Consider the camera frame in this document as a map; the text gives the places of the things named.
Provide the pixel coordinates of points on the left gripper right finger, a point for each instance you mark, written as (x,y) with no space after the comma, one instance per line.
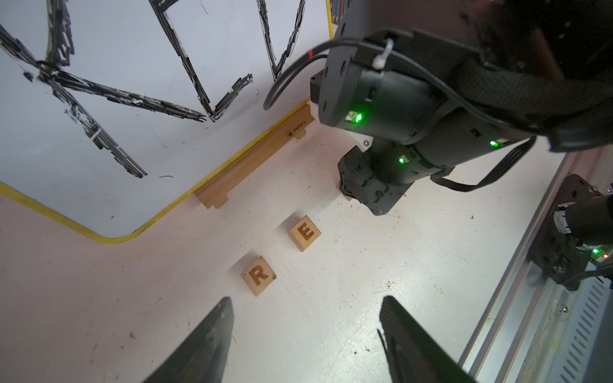
(411,353)

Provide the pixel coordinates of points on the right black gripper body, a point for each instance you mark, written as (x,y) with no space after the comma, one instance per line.
(358,181)

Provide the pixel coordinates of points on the whiteboard with word RED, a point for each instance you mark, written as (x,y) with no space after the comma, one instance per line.
(113,112)

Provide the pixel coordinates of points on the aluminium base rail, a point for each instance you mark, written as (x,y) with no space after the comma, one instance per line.
(517,314)

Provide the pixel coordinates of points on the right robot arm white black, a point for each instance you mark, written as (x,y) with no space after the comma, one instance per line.
(459,91)

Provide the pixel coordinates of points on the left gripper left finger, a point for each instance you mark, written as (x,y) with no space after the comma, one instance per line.
(203,355)

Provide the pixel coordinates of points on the wooden letter block E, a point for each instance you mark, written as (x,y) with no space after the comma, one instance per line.
(304,233)

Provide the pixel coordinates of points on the wooden letter block R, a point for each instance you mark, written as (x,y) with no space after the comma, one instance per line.
(259,276)

